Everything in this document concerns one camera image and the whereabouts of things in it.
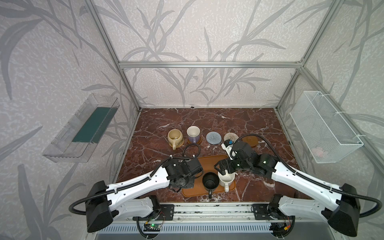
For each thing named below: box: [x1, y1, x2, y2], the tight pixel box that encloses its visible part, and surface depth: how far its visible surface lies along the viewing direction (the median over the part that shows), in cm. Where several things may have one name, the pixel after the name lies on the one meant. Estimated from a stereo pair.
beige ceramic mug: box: [167, 129, 183, 151], surface depth 96 cm
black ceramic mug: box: [202, 172, 220, 199], surface depth 77 cm
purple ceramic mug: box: [186, 125, 201, 144], surface depth 98 cm
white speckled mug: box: [217, 170, 236, 193], surface depth 77 cm
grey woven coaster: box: [206, 131, 222, 145], surface depth 104 cm
